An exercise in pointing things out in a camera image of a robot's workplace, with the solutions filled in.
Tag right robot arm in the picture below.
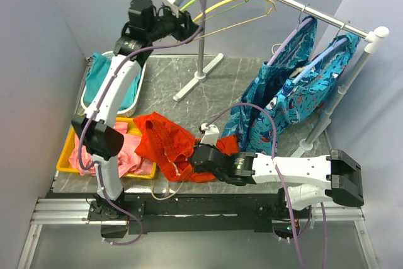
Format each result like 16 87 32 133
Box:
189 144 364 218

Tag yellow hanger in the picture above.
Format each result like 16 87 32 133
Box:
198 0 278 40

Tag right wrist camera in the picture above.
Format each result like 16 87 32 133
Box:
200 123 220 146

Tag turquoise shark shorts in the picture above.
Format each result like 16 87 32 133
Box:
245 33 360 155

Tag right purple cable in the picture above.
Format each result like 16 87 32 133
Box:
206 102 328 269

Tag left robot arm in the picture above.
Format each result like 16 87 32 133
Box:
72 0 203 220

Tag silver clothes rack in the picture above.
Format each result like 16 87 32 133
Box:
173 0 390 152

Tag dark blue shark shorts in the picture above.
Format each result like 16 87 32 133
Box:
222 19 317 151

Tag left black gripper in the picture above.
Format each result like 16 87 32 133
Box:
147 4 203 44

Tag teal folded shorts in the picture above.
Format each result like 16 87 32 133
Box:
82 52 142 111

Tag white perforated basket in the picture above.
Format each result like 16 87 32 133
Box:
80 56 147 118

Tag light blue hanger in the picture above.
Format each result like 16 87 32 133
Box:
292 37 347 84

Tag yellow plastic tray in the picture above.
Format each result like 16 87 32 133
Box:
56 116 157 180

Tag pink patterned shorts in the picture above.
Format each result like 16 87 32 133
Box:
68 121 155 178

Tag purple hanger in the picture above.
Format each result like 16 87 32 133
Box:
266 15 315 66

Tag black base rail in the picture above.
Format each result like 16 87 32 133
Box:
88 193 290 239

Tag orange shorts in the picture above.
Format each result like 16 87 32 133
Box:
133 111 240 183

